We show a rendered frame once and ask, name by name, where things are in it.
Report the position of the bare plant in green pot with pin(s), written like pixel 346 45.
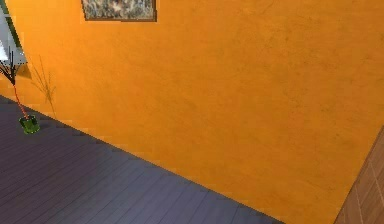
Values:
pixel 29 124

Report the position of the framed grey wall picture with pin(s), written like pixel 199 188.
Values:
pixel 118 9

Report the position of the window with green frame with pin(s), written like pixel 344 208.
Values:
pixel 7 40

